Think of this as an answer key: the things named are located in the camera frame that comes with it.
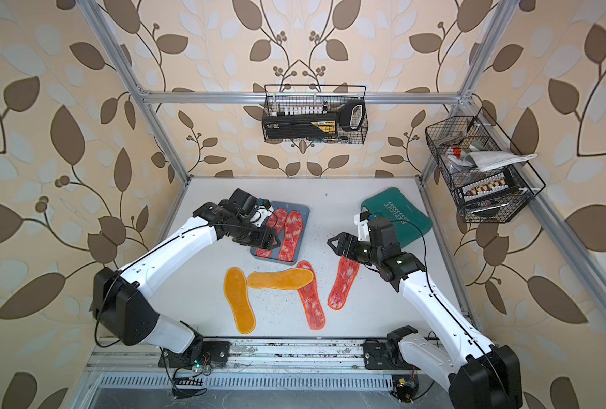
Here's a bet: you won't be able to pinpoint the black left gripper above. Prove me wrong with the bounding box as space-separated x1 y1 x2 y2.
237 220 288 253

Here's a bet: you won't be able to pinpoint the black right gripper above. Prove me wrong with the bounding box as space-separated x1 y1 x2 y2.
329 231 383 266

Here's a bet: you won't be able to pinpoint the red insole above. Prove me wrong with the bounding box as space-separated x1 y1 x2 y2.
328 257 360 311
278 211 303 262
297 261 326 331
256 208 287 258

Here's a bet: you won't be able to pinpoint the yellow insole vertical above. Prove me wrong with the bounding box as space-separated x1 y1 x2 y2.
223 268 256 335

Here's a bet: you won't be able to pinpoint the yellow insole horizontal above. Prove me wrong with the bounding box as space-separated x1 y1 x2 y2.
247 269 314 291

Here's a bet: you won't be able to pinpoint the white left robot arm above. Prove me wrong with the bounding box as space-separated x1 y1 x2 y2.
92 188 281 354

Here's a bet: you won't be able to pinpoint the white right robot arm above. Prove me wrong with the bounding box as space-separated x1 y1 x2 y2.
328 212 523 408

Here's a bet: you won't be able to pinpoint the black yellow tool box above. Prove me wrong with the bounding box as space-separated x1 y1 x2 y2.
262 112 338 141

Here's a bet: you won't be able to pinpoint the green plastic tool case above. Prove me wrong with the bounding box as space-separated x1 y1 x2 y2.
361 187 433 247

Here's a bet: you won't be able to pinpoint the socket bit set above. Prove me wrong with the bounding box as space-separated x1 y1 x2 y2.
459 171 517 203

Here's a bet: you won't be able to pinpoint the white folded paper bag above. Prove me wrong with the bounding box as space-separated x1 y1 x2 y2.
465 151 537 172

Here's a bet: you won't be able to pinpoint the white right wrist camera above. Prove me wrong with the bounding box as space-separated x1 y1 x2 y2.
354 211 372 242

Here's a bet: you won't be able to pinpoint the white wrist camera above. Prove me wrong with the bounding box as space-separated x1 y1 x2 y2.
354 211 372 242
250 200 274 228

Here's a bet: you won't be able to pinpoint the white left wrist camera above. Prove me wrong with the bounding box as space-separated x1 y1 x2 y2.
250 200 274 228

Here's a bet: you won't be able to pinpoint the black wire basket back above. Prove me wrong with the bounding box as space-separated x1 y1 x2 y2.
261 83 369 144

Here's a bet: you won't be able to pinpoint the black wire basket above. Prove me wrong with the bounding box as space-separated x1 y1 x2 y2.
425 107 546 223
261 83 369 144

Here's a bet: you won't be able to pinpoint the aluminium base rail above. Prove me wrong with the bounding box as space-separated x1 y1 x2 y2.
86 337 435 392

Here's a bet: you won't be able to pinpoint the black wire basket right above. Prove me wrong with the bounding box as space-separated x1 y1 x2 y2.
425 107 546 223

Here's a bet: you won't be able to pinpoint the aluminium frame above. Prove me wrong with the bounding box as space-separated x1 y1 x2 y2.
75 0 606 354

